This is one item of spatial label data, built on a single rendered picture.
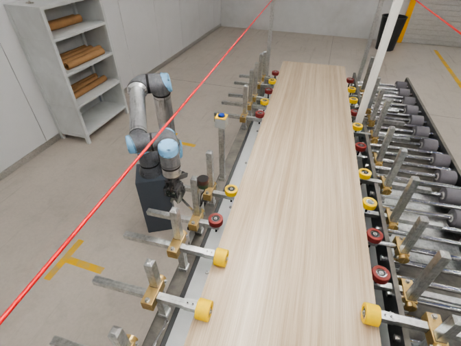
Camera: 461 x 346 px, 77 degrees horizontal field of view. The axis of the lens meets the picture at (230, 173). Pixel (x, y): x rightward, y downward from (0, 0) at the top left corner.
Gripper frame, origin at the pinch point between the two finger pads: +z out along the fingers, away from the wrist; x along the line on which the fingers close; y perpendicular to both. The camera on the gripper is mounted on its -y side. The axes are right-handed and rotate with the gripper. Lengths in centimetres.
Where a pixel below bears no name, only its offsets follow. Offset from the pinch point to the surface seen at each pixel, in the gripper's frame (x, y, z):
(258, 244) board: 45.5, 9.2, 10.7
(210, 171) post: 8.4, -28.6, 1.1
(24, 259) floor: -147, 6, 101
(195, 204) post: 8.0, -3.6, 4.5
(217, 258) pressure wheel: 29.4, 26.4, 3.9
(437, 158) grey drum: 157, -103, 16
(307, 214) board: 68, -18, 11
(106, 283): -12, 50, 5
